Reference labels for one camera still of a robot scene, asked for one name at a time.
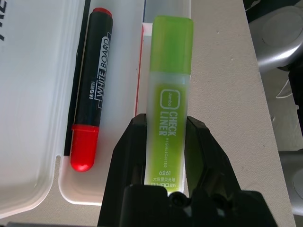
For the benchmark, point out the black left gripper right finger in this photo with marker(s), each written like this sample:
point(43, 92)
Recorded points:
point(206, 156)

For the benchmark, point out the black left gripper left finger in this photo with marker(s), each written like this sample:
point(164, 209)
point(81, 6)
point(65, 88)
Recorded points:
point(127, 151)

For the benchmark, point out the black whiteboard marker red cap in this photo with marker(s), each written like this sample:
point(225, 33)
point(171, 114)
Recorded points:
point(92, 94)

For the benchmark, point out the green translucent highlighter pen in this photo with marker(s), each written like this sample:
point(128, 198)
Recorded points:
point(169, 94)

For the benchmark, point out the white Unitree plastic pencil case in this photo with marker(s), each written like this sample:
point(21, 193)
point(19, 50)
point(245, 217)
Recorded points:
point(35, 94)

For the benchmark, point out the silver robot left leg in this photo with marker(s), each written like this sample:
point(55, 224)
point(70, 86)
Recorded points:
point(293, 170)

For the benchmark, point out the silver robot leg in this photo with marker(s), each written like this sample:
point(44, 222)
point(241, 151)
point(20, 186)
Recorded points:
point(277, 40)
point(293, 170)

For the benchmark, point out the silver robot right leg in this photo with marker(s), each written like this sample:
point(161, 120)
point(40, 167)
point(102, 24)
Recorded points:
point(277, 40)

